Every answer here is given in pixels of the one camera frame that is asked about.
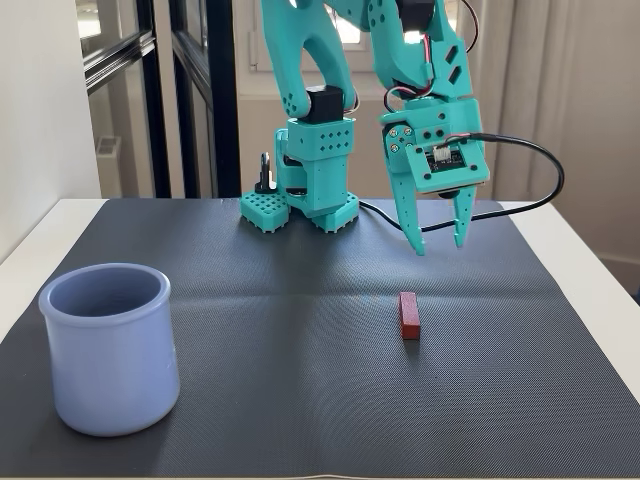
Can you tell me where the white wall vent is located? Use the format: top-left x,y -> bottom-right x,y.
94,134 -> 123,157

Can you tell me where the lavender blue ceramic pot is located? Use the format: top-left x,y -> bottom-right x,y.
38,262 -> 181,438

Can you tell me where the teal mounted camera module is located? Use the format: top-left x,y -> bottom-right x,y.
403,133 -> 492,200

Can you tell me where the red white black servo wire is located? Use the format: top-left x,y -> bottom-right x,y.
382,32 -> 436,114

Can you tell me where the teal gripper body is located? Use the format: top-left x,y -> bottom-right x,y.
378,96 -> 484,150

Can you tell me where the red wooden block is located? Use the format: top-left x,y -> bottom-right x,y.
397,291 -> 422,342

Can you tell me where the beige curtain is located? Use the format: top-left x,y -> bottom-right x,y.
464,0 -> 640,261

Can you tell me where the black textured mat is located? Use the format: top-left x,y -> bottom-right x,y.
0,197 -> 640,479

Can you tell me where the black camera cable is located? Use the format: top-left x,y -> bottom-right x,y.
357,130 -> 566,235

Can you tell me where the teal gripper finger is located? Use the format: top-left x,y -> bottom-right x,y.
451,184 -> 476,250
382,118 -> 427,257

